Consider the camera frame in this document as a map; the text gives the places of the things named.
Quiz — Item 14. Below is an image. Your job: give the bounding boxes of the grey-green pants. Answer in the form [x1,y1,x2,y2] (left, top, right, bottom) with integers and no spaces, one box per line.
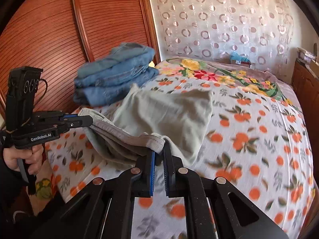
[79,84,213,169]

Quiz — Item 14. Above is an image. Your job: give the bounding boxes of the left hand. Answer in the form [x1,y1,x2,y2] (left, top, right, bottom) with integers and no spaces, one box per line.
[3,145,44,174]

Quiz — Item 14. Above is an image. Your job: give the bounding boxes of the bottom folded blue jeans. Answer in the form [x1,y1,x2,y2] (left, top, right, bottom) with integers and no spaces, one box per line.
[74,68,160,107]

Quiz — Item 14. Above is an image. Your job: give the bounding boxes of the folded blue jeans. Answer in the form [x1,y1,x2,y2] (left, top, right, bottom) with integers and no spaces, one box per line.
[74,60,149,88]
[74,68,160,107]
[77,42,155,78]

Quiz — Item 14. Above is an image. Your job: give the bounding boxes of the middle folded blue jeans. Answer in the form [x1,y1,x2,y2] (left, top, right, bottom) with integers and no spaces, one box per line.
[74,60,149,88]

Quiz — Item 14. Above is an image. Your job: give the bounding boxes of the top folded blue jeans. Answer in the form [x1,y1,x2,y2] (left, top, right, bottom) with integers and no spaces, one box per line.
[77,42,155,78]

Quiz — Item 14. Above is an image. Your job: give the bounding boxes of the orange fruit print bedsheet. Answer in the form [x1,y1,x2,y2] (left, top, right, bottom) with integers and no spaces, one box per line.
[36,75,314,238]

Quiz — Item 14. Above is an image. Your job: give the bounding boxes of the floral pink blanket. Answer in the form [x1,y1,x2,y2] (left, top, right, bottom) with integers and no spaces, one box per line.
[155,57,300,109]

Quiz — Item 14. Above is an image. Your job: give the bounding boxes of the wooden low cabinet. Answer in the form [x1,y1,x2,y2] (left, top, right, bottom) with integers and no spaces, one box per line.
[291,61,319,153]

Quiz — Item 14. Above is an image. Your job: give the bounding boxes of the teal item on box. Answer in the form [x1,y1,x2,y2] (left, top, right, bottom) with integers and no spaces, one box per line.
[229,51,250,63]

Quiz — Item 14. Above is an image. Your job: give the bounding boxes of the circle pattern sheer curtain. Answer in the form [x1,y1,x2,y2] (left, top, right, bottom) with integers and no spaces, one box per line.
[150,0,294,79]

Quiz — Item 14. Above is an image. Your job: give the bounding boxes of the cardboard box on cabinet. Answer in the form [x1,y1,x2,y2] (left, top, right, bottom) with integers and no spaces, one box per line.
[309,60,319,78]

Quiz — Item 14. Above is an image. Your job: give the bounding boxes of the stack of papers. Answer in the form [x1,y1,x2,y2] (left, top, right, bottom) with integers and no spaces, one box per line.
[297,48,316,64]

